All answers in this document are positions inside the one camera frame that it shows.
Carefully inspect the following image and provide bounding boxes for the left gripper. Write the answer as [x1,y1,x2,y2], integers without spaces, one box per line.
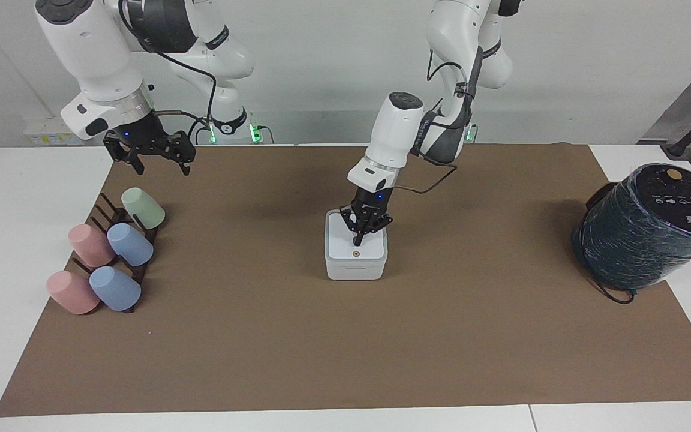
[339,184,394,247]

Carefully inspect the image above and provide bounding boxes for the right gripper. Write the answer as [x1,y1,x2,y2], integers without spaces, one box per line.
[103,110,197,176]

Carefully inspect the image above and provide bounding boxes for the white square trash can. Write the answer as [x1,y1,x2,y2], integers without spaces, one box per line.
[325,208,389,281]

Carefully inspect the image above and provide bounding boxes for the green plastic cup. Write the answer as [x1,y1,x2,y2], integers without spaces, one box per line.
[121,187,166,230]

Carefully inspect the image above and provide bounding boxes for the dark brown cup rack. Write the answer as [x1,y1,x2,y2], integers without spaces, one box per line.
[71,191,161,314]

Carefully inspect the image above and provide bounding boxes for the blue plastic cup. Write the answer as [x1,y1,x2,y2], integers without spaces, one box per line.
[88,265,142,313]
[107,223,155,268]

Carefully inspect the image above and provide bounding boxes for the white box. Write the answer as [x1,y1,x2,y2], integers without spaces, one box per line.
[23,116,86,147]

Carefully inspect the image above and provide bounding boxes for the pink plastic cup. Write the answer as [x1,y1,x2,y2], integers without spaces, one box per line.
[45,270,101,316]
[68,223,116,269]

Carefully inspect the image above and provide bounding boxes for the dark plastic-wrapped cylinder appliance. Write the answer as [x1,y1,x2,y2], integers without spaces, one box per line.
[571,163,691,292]

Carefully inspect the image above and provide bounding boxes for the black cable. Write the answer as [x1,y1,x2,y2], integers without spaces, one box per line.
[393,157,459,195]
[117,0,218,145]
[583,255,638,305]

